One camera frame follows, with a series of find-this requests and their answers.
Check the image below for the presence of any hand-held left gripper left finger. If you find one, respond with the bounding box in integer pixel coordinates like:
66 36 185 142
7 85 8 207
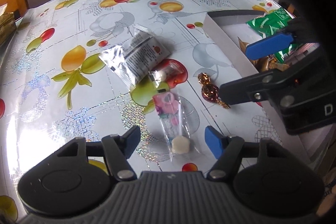
56 126 142 180

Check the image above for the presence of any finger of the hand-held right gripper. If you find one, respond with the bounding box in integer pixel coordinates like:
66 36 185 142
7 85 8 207
219 47 326 106
245 18 319 60

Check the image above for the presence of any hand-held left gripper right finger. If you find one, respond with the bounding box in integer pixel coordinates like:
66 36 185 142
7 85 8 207
205 126 284 181

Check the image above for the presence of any green snack packet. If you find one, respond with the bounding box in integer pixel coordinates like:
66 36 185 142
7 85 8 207
245 7 293 64

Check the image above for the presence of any white cardboard box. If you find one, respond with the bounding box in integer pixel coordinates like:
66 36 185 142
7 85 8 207
203 9 336 164

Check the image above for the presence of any pink printed clear packet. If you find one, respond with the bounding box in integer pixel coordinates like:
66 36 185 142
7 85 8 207
152 91 202 159

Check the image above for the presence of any gold foil snack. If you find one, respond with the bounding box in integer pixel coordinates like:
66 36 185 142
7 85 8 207
251 56 272 72

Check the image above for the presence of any tan snack packet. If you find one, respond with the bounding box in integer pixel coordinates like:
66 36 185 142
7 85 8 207
237 36 252 55

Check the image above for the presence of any gold wrapped candy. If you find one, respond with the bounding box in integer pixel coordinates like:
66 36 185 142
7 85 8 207
197 72 231 109

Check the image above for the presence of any red white patterned packet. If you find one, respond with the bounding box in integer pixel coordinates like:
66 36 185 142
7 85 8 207
291 42 319 58

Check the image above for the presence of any clear packet with white candy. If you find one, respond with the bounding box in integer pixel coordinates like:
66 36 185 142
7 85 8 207
148 60 187 89

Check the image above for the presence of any silver snack packet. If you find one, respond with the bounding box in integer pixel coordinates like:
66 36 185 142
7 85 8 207
99 28 171 88

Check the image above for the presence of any fruit print tablecloth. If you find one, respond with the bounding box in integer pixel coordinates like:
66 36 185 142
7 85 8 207
0 0 328 214

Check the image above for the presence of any tan bundle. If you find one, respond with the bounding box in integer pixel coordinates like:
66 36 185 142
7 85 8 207
0 12 17 45

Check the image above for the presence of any wooden chair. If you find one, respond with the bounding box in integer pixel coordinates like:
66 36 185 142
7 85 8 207
0 0 30 20

